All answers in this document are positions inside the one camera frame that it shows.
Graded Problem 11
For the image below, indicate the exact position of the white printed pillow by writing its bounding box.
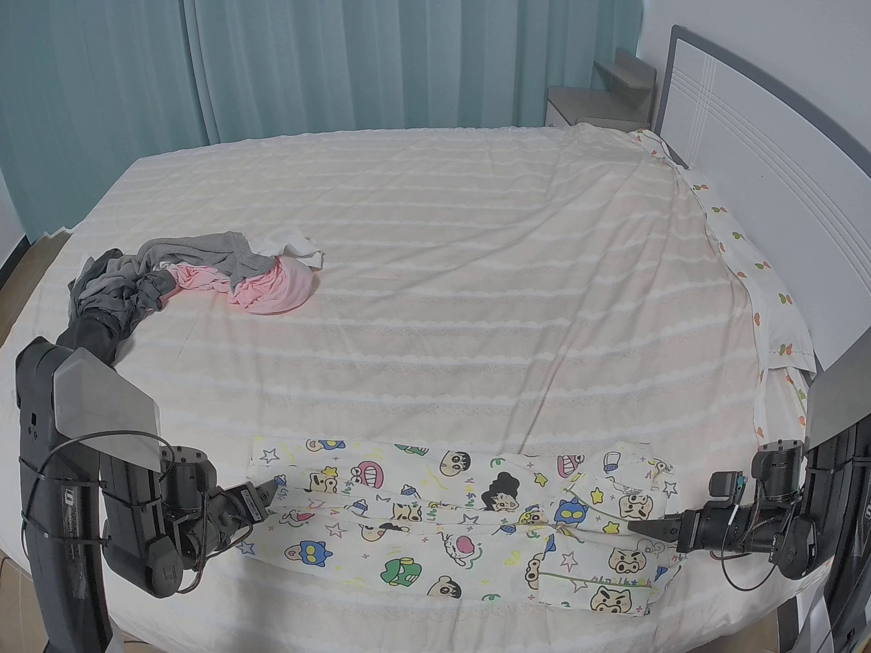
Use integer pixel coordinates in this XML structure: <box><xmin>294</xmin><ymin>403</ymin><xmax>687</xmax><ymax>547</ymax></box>
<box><xmin>629</xmin><ymin>127</ymin><xmax>817</xmax><ymax>374</ymax></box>

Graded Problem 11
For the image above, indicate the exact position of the pile of clothes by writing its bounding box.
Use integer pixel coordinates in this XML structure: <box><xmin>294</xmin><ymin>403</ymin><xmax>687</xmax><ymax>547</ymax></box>
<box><xmin>67</xmin><ymin>229</ymin><xmax>325</xmax><ymax>369</ymax></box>

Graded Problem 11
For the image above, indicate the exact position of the bed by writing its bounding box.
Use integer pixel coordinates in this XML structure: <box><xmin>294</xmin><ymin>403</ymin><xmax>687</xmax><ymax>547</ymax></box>
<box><xmin>0</xmin><ymin>24</ymin><xmax>871</xmax><ymax>653</ymax></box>

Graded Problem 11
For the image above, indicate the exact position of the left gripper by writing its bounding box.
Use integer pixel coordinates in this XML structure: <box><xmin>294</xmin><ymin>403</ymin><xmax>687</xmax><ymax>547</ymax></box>
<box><xmin>223</xmin><ymin>475</ymin><xmax>287</xmax><ymax>530</ymax></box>

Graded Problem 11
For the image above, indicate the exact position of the black cable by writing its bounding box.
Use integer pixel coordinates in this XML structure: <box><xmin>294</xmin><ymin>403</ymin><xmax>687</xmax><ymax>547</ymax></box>
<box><xmin>711</xmin><ymin>548</ymin><xmax>778</xmax><ymax>592</ymax></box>
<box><xmin>19</xmin><ymin>431</ymin><xmax>179</xmax><ymax>536</ymax></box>

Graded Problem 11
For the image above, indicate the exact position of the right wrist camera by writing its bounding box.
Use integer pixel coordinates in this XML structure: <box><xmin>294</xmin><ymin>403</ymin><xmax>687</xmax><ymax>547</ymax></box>
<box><xmin>708</xmin><ymin>471</ymin><xmax>744</xmax><ymax>506</ymax></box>

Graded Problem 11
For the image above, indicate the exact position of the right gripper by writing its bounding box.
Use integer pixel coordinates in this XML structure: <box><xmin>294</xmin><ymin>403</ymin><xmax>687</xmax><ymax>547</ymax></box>
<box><xmin>626</xmin><ymin>504</ymin><xmax>740</xmax><ymax>557</ymax></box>

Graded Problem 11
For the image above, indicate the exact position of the white printed pyjama top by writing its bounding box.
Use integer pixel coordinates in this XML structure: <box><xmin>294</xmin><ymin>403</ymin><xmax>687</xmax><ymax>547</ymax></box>
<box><xmin>235</xmin><ymin>436</ymin><xmax>681</xmax><ymax>619</ymax></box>

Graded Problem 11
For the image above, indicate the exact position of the grey bedside table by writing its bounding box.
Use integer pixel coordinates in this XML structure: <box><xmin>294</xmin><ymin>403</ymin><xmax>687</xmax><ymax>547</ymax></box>
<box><xmin>546</xmin><ymin>48</ymin><xmax>657</xmax><ymax>127</ymax></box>

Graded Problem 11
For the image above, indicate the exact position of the blue-green curtain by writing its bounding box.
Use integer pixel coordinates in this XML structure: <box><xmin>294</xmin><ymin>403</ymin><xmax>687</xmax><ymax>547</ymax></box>
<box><xmin>0</xmin><ymin>0</ymin><xmax>205</xmax><ymax>246</ymax></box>
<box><xmin>180</xmin><ymin>0</ymin><xmax>647</xmax><ymax>144</ymax></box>

